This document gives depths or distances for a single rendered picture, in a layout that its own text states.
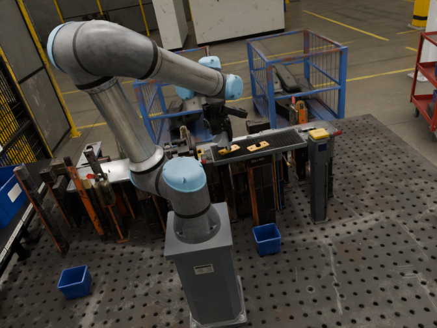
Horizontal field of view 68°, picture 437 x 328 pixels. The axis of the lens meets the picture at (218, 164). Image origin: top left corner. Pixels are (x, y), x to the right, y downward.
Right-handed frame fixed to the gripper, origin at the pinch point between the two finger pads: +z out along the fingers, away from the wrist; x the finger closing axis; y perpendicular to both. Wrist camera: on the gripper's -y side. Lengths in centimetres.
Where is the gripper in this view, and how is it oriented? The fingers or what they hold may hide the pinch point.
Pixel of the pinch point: (228, 146)
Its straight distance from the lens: 129.8
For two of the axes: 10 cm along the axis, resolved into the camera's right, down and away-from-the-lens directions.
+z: 1.6, 8.4, 5.1
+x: 4.5, 4.0, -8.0
